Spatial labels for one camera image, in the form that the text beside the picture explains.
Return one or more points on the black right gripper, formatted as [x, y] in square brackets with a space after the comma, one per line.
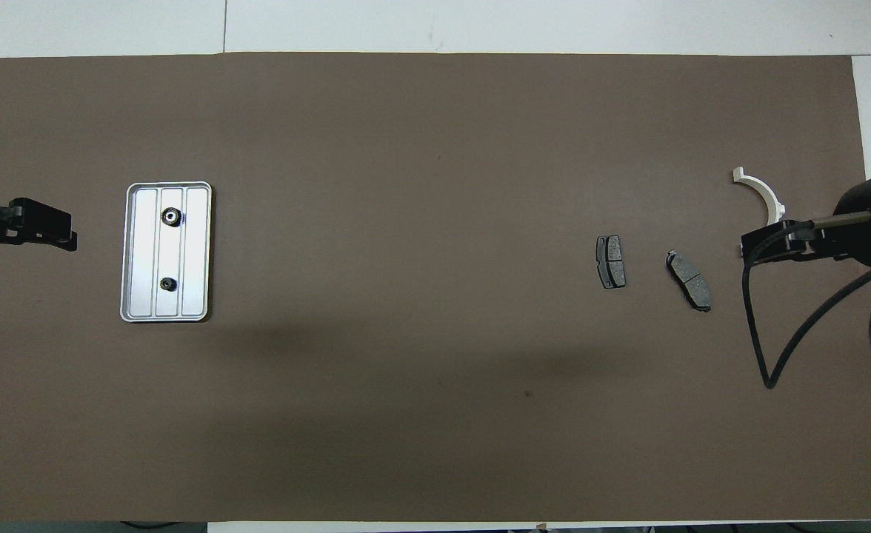
[861, 233]

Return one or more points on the large black bearing gear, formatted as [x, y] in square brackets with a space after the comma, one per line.
[171, 216]

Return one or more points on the small black bearing gear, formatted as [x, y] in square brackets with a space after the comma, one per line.
[167, 283]

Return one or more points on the silver metal tray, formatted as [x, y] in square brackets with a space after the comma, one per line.
[143, 252]

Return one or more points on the long dark grey brake pad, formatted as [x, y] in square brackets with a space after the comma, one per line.
[689, 281]

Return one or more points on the short dark grey brake pad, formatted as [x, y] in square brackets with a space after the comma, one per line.
[612, 263]

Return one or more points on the brown table mat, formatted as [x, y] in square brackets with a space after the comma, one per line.
[406, 407]

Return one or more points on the white curved plastic bracket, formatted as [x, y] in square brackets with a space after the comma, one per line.
[765, 191]

